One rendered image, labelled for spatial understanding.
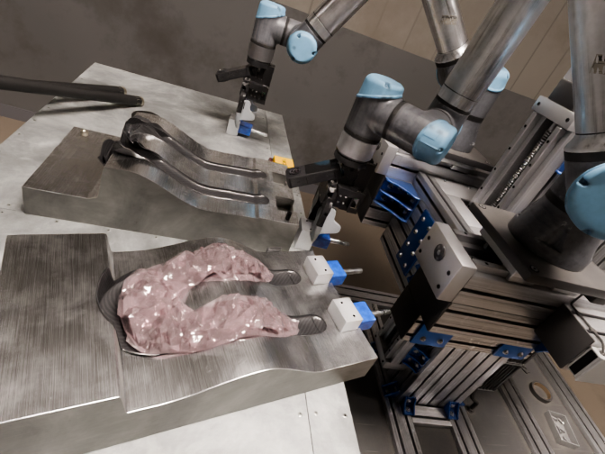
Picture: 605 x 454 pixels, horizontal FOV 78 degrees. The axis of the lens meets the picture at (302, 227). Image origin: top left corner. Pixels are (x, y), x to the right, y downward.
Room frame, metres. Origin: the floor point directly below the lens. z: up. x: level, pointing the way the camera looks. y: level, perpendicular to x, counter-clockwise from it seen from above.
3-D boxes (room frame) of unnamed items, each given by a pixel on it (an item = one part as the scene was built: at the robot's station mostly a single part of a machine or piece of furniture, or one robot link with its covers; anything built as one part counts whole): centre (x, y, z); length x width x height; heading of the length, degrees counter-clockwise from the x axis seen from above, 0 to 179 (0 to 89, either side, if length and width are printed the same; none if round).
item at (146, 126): (0.68, 0.27, 0.92); 0.35 x 0.16 x 0.09; 111
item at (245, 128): (1.16, 0.29, 0.83); 0.13 x 0.05 x 0.05; 102
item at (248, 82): (1.16, 0.30, 0.99); 0.09 x 0.08 x 0.12; 102
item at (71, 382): (0.38, 0.08, 0.86); 0.50 x 0.26 x 0.11; 128
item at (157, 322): (0.38, 0.08, 0.90); 0.26 x 0.18 x 0.08; 128
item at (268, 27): (1.16, 0.31, 1.15); 0.09 x 0.08 x 0.11; 103
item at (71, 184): (0.68, 0.29, 0.87); 0.50 x 0.26 x 0.14; 111
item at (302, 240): (0.73, -0.06, 0.83); 0.13 x 0.05 x 0.05; 107
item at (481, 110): (1.17, -0.30, 1.20); 0.13 x 0.12 x 0.14; 13
